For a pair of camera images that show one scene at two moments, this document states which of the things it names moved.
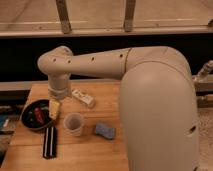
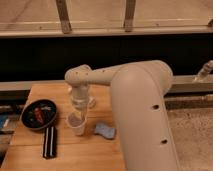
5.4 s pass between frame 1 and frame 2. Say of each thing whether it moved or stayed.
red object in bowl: stayed
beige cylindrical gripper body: moved
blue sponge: stayed
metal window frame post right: stayed
